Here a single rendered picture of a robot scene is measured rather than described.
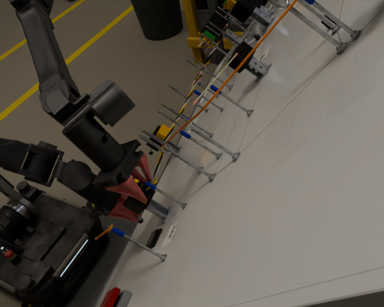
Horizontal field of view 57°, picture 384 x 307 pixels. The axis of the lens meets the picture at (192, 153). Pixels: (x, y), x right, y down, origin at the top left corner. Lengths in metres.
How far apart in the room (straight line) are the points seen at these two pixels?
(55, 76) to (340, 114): 0.53
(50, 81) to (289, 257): 0.56
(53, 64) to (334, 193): 0.61
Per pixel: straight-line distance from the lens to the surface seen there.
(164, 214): 0.77
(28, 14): 0.95
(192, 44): 3.25
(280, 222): 0.34
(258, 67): 0.72
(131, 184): 0.66
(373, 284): 0.23
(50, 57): 0.79
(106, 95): 0.63
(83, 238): 1.96
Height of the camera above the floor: 1.70
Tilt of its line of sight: 44 degrees down
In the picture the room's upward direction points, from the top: 15 degrees counter-clockwise
